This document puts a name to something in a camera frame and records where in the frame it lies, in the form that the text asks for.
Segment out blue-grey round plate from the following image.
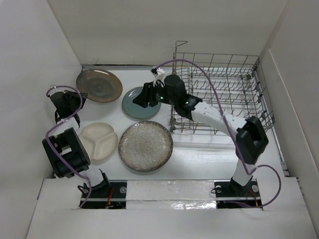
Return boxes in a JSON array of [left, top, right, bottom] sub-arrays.
[[122, 87, 161, 120]]

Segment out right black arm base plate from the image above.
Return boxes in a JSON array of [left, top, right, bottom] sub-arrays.
[[211, 180, 262, 209]]

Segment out cream divided plate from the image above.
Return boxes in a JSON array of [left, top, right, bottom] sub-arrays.
[[79, 122, 118, 161]]

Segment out brown glazed round plate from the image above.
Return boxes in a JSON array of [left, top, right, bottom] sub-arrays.
[[76, 69, 123, 103]]

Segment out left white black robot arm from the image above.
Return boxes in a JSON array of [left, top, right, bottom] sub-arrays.
[[42, 87, 111, 198]]

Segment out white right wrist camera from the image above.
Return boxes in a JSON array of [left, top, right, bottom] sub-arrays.
[[151, 67, 165, 85]]

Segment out speckled white dark-rimmed plate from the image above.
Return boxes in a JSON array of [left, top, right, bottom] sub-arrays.
[[118, 120, 173, 173]]

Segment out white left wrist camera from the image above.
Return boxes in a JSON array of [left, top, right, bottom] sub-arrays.
[[46, 85, 63, 98]]

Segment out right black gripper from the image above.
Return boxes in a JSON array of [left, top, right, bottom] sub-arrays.
[[132, 80, 177, 109]]

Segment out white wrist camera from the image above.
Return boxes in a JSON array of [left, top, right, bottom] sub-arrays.
[[151, 67, 165, 85], [46, 85, 63, 98]]

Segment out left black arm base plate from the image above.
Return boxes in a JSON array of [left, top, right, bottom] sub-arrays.
[[81, 180, 127, 209]]

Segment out grey wire dish rack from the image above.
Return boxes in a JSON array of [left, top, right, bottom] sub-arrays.
[[172, 41, 275, 130]]

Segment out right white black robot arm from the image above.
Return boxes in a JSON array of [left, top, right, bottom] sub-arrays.
[[133, 75, 269, 196]]

